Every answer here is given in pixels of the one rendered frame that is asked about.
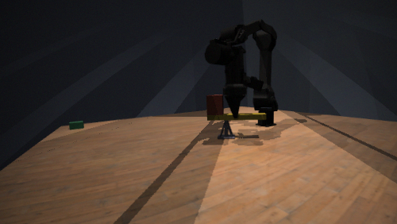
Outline yellow bar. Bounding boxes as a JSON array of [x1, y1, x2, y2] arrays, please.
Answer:
[[206, 95, 267, 121]]

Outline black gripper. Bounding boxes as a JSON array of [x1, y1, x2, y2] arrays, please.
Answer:
[[223, 65, 247, 118]]

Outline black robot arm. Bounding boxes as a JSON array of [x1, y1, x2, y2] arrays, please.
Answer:
[[205, 19, 278, 127]]

